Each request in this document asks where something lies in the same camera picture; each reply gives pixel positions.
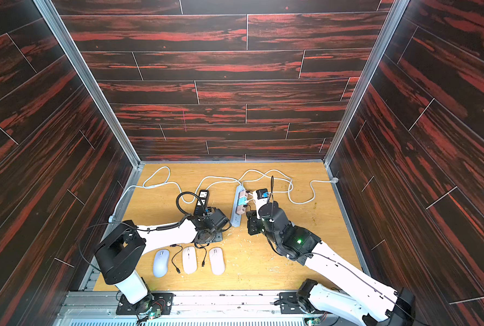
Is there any pink mouse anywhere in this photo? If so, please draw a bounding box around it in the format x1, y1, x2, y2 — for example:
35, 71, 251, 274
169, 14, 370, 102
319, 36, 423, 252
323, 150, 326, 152
182, 246, 198, 274
209, 247, 226, 276

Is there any black usb cable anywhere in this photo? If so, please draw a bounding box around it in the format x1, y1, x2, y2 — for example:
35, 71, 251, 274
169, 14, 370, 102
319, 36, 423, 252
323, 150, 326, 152
170, 243, 184, 274
195, 243, 209, 268

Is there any white mouse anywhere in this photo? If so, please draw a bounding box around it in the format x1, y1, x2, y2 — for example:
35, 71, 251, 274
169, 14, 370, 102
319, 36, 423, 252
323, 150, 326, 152
153, 249, 170, 278

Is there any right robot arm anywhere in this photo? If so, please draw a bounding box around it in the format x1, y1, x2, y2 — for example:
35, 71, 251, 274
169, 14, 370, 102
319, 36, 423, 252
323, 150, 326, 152
246, 202, 415, 325

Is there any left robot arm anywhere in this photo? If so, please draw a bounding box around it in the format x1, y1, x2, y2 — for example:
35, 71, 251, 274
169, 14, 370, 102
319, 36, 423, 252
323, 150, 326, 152
95, 208, 229, 304

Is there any white power strip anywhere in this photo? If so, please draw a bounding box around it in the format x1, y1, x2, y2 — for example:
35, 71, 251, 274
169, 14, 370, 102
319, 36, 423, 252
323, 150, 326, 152
230, 185, 247, 228

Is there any black power strip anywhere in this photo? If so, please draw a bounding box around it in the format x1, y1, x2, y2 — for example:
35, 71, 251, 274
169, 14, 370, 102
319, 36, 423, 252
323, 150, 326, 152
194, 190, 209, 216

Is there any teal adapter on white strip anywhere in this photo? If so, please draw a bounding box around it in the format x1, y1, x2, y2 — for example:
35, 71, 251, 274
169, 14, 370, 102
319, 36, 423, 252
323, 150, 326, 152
238, 196, 248, 206

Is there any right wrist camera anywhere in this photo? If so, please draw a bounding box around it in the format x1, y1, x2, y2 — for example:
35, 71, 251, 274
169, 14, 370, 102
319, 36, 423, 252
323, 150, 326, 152
252, 188, 269, 219

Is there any white power cable right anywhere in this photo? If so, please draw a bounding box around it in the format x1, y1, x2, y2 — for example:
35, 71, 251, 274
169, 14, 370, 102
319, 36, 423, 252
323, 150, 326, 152
192, 168, 340, 205

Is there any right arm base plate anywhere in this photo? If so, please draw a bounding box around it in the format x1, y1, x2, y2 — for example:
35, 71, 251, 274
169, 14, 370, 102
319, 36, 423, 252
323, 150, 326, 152
273, 291, 331, 315

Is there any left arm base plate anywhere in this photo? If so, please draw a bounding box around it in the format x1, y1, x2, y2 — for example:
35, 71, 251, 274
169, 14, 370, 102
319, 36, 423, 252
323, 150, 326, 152
116, 292, 175, 318

